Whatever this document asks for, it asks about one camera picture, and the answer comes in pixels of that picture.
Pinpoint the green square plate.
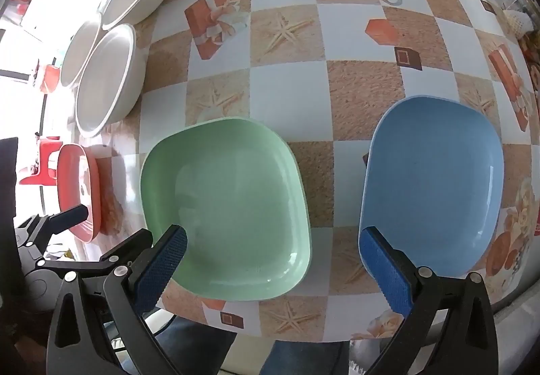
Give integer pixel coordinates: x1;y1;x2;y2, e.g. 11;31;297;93
139;117;312;302

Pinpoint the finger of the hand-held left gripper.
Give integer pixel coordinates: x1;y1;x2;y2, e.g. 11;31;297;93
15;204;89;251
36;229;153;280

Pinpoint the red square plate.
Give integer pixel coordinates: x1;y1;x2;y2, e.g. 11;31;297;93
57;143;104;243

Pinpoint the blue square plate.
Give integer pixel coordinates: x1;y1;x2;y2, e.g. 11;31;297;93
358;95;505;280

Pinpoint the printed checkered tablecloth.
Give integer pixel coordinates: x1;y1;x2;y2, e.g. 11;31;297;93
80;0;540;344

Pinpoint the person's left leg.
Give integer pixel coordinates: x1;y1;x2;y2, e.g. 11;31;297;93
156;314;237;375

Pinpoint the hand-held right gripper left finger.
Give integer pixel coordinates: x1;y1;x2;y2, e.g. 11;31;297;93
46;225;187;375

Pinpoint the person's leg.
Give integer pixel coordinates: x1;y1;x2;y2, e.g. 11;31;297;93
156;314;237;375
259;339;351;375

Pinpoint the white foam net fruit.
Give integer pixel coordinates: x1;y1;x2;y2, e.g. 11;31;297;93
504;8;534;38

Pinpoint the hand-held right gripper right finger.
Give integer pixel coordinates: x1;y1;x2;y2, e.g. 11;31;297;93
359;226;499;375

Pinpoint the person's right leg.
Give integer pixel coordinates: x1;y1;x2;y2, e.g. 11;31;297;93
259;339;351;375

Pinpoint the red plastic chair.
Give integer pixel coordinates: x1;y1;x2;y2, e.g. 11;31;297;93
34;63;60;95
19;135;64;186

